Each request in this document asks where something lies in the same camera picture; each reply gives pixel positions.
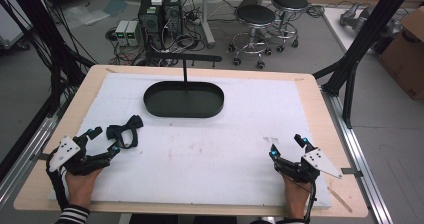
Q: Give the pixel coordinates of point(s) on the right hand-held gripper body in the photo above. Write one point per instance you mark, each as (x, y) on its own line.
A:
(308, 165)

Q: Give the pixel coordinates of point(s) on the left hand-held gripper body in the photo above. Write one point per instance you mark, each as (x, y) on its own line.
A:
(68, 157)

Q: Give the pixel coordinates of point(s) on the black bow tie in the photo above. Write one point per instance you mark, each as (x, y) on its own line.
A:
(125, 131)

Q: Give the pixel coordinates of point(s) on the black jewelry stand with tray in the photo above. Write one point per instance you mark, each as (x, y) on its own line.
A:
(184, 95)

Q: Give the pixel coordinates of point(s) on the person's right hand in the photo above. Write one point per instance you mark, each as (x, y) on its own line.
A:
(295, 195)

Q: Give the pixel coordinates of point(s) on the person's left hand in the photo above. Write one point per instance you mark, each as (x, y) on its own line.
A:
(80, 189)

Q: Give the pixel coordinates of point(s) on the white foam mat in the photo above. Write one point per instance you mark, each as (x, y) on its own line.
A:
(200, 144)

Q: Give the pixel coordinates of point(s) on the white power supply unit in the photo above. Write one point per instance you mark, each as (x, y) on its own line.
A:
(121, 32)
(132, 32)

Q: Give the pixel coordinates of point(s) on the black round stool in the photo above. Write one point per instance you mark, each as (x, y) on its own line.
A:
(288, 15)
(255, 34)

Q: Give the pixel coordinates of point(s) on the black computer tower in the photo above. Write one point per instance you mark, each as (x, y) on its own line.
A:
(173, 14)
(150, 17)

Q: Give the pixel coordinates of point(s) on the cardboard box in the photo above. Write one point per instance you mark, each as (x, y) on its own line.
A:
(405, 54)

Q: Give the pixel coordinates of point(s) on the black metal frame stand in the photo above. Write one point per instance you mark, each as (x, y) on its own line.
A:
(43, 44)
(363, 47)

